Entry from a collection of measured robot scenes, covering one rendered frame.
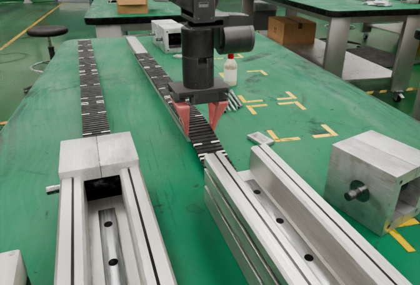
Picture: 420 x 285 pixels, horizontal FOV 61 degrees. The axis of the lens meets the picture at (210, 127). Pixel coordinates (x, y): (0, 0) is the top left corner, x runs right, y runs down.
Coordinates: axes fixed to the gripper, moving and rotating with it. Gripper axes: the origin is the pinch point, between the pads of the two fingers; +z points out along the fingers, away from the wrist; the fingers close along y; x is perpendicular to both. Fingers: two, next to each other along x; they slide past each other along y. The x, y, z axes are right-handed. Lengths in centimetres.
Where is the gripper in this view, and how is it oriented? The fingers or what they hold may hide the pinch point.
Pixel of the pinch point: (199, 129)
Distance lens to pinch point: 69.3
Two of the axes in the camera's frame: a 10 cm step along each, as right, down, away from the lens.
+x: -3.3, -4.1, 8.5
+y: 9.4, -1.5, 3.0
